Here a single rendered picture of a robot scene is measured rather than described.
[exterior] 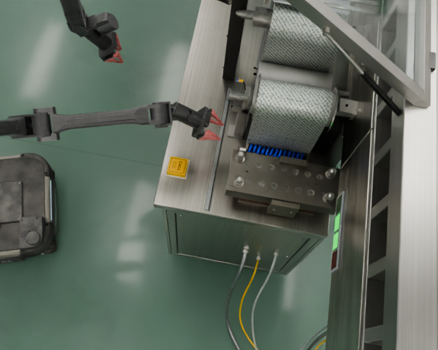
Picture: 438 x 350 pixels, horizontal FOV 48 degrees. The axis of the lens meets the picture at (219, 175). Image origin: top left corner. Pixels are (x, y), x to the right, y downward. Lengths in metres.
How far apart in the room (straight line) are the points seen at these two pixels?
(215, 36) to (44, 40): 1.51
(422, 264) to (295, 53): 0.89
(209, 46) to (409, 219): 1.31
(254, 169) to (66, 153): 1.49
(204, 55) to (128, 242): 1.14
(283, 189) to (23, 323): 1.59
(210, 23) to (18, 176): 1.26
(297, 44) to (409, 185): 0.71
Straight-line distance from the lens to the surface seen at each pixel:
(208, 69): 2.10
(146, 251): 2.71
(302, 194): 1.75
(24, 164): 2.73
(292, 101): 1.58
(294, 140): 1.74
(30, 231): 2.51
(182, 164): 1.86
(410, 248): 1.11
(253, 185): 1.73
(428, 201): 1.16
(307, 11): 1.00
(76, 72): 3.23
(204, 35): 2.20
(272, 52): 1.73
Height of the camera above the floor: 2.64
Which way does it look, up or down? 68 degrees down
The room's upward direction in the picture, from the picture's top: 10 degrees clockwise
